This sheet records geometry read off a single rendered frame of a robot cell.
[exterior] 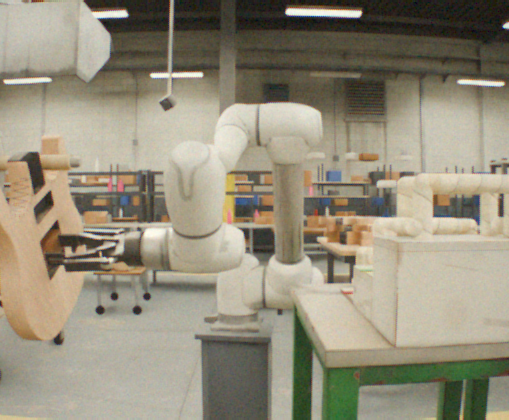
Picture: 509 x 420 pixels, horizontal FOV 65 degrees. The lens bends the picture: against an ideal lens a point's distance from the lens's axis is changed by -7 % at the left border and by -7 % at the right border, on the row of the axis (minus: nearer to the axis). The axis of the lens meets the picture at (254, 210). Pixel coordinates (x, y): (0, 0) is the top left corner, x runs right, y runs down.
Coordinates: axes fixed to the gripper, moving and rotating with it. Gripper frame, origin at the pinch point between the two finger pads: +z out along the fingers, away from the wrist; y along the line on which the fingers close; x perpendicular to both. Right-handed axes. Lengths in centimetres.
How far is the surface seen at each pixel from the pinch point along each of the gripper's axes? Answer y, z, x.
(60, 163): 3.6, -3.8, 18.5
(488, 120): 1075, -749, -259
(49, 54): -0.8, -7.6, 40.8
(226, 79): 717, -5, -92
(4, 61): -1.1, 1.1, 40.3
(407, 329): -27, -68, 1
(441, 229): -5, -81, 7
